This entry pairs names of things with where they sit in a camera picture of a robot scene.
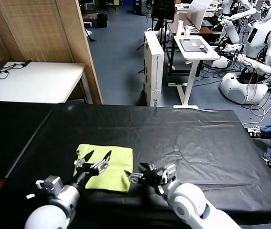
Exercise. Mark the white rectangular table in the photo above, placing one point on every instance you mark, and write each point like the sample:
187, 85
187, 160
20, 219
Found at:
42, 81

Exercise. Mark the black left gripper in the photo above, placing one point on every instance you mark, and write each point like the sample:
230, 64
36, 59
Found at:
85, 175

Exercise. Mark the black glossy table cover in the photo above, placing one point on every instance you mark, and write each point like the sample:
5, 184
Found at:
197, 148

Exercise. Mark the yellow-green t-shirt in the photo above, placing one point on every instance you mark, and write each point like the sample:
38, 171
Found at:
116, 167

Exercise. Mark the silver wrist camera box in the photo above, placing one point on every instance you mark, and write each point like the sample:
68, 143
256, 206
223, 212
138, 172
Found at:
50, 184
170, 173

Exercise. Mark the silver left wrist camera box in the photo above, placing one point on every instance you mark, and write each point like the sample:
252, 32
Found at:
50, 184

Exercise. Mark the white humanoid robot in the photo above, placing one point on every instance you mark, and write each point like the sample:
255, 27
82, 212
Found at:
257, 40

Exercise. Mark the brown desk with black legs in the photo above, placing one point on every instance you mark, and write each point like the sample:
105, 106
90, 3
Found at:
209, 31

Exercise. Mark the white height-adjustable desk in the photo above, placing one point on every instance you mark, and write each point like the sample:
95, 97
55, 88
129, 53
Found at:
197, 55

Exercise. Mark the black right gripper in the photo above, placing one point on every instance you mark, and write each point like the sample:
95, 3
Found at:
153, 177

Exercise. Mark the white curved panel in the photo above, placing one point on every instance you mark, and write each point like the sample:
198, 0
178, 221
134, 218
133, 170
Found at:
197, 13

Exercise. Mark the white drinking bottle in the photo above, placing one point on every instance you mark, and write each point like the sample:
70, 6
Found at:
179, 28

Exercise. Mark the wooden partition screen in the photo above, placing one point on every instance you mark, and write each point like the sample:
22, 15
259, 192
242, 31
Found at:
37, 31

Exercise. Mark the white humanoid robot raised arm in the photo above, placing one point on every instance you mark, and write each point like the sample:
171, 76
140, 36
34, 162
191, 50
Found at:
230, 31

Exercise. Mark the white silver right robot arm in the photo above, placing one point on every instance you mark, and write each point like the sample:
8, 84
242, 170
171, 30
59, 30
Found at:
187, 202

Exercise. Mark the tall white cardboard box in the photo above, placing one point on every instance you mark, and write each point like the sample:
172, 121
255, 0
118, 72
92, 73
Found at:
154, 71

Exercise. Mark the grey closed laptop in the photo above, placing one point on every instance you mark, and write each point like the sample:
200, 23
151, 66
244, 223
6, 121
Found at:
191, 44

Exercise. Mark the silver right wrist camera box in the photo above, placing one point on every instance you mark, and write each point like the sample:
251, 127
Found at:
170, 173

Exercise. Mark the black monitor on tripod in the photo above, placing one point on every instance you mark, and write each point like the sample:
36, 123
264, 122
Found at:
164, 9

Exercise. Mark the white cup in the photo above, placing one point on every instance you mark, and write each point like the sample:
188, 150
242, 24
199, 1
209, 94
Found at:
187, 33

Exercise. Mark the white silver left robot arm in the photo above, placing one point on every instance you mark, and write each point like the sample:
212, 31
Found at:
61, 202

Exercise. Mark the black waste bin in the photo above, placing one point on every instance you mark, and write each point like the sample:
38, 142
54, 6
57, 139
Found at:
102, 21

